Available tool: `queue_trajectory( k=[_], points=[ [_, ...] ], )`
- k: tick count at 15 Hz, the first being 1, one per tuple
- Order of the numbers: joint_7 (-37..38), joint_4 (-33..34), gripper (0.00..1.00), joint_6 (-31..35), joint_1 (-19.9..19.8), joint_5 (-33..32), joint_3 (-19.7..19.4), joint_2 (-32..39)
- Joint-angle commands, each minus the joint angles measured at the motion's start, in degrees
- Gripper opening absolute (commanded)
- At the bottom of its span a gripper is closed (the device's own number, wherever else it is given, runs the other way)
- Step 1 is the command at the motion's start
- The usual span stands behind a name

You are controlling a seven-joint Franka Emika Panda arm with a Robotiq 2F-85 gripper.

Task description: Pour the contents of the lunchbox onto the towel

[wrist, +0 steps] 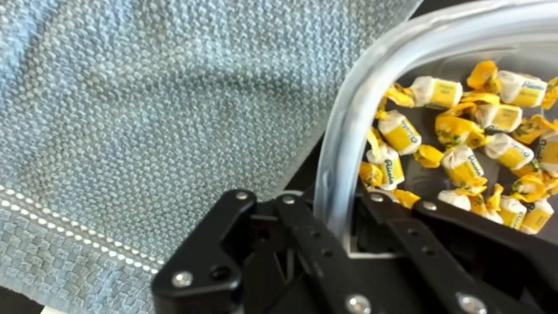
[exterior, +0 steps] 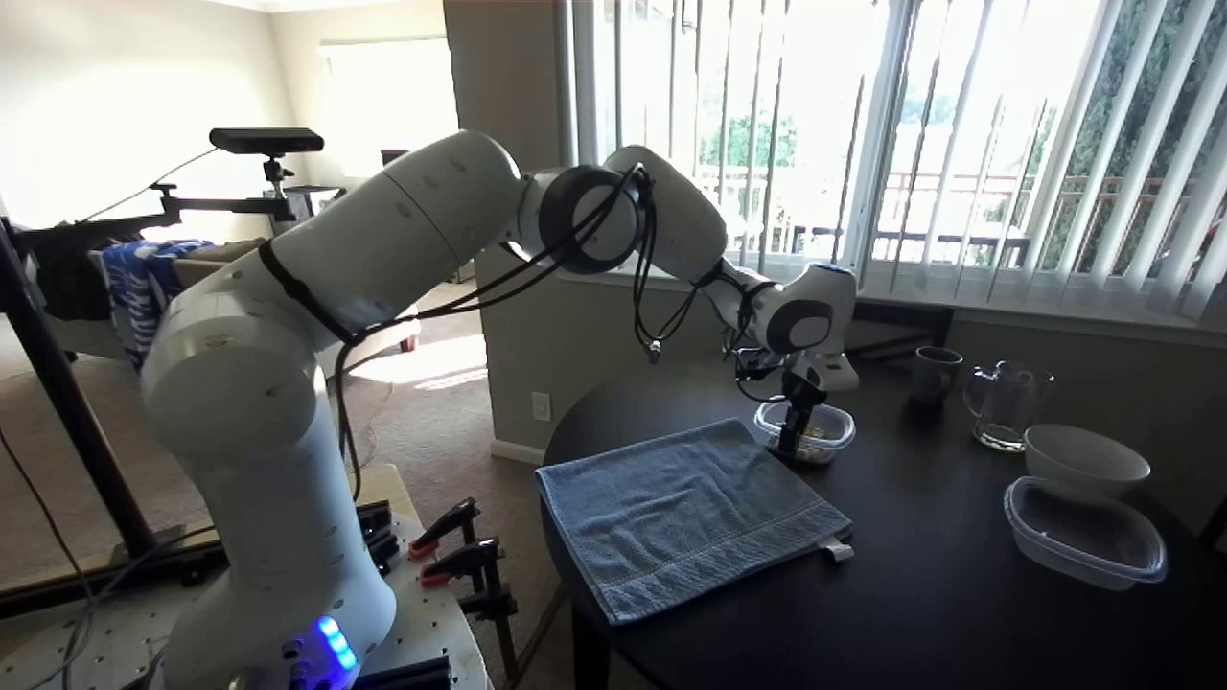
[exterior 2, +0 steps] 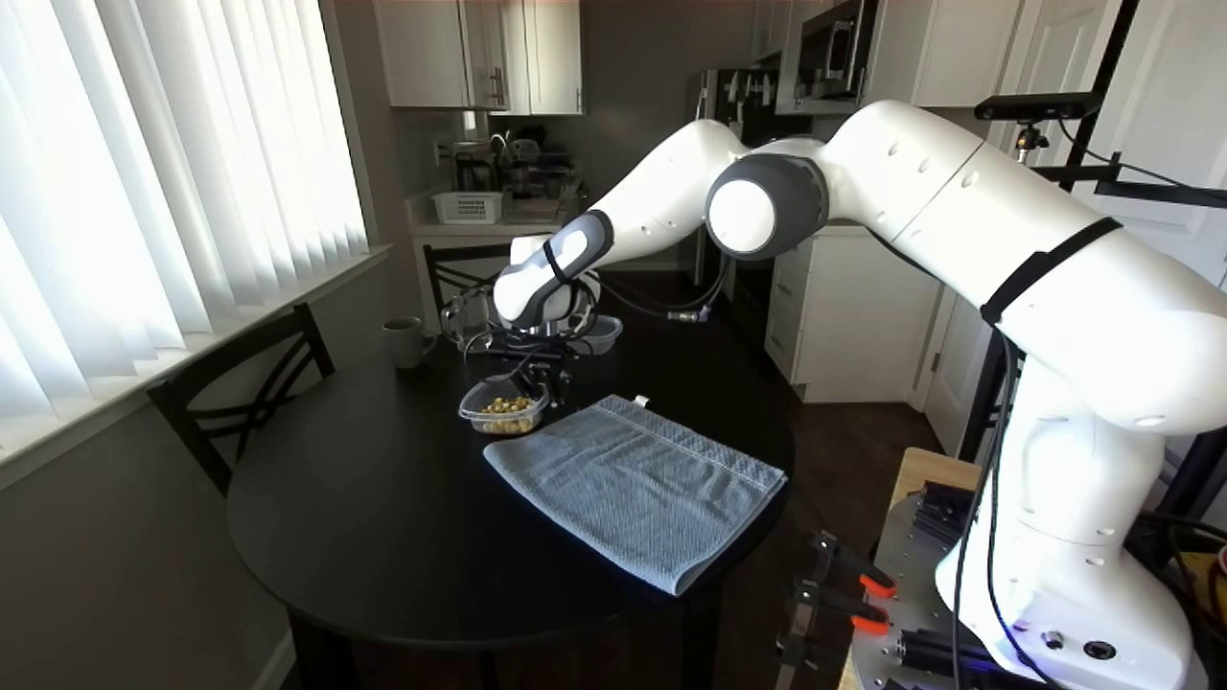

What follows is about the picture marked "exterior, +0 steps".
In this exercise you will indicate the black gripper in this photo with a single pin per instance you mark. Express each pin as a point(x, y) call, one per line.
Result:
point(804, 386)

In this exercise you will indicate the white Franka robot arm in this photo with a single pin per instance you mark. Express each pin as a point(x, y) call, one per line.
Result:
point(254, 386)

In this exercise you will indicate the robot base mounting platform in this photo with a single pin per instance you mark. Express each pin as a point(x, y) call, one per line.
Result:
point(428, 613)

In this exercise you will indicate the light blue towel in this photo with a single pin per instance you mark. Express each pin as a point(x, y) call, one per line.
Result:
point(682, 509)

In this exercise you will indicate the dark grey mug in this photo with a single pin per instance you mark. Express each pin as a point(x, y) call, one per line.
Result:
point(938, 373)

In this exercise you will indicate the clear drinking glass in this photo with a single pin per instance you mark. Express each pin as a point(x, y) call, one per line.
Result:
point(1002, 405)

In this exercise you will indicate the white bowl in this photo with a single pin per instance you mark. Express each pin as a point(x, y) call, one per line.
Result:
point(1081, 461)

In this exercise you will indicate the clear plastic container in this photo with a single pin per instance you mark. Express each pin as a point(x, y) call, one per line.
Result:
point(1081, 534)

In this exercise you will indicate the white vertical window blinds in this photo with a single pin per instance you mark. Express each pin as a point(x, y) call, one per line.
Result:
point(972, 127)

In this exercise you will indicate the blue plastic bottle pack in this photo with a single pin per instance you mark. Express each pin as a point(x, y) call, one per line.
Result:
point(142, 290)

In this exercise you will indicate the white wall outlet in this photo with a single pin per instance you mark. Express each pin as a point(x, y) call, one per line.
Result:
point(540, 405)

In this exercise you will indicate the black camera on mount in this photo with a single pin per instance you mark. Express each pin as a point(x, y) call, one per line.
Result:
point(267, 139)

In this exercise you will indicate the black metal stand frame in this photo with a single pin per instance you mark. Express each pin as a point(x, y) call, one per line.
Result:
point(71, 396)

